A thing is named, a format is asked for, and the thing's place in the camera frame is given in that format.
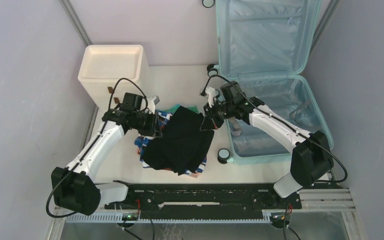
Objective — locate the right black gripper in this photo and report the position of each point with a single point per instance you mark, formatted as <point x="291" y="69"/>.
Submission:
<point x="208" y="124"/>

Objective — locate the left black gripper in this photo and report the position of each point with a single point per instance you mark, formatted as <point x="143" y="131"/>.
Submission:
<point x="154" y="130"/>

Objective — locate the blue white striped garment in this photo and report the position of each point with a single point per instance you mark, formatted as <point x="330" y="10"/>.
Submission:
<point x="142" y="141"/>

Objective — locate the black garment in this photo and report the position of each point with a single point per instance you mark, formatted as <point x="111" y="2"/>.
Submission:
<point x="182" y="145"/>

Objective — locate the white three-drawer storage cabinet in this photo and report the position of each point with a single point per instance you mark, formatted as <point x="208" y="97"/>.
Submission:
<point x="107" y="72"/>

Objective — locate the light blue ribbed suitcase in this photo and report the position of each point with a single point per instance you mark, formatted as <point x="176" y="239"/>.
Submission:
<point x="264" y="45"/>

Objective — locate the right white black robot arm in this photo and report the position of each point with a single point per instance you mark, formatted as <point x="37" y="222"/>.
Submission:
<point x="311" y="157"/>

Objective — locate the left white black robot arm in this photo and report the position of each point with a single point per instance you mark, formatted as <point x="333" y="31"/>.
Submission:
<point x="73" y="186"/>

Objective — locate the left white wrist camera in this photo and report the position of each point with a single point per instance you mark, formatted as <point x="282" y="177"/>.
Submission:
<point x="151" y="102"/>

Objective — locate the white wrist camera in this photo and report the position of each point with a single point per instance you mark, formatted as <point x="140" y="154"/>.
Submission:
<point x="151" y="102"/>
<point x="212" y="95"/>

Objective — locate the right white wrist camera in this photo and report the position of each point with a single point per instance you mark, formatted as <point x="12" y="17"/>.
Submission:
<point x="212" y="95"/>

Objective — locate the black mounting rail base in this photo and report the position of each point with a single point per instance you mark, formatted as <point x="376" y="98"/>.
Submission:
<point x="204" y="200"/>

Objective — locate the white slotted cable duct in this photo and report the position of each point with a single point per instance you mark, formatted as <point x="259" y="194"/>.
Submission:
<point x="112" y="217"/>

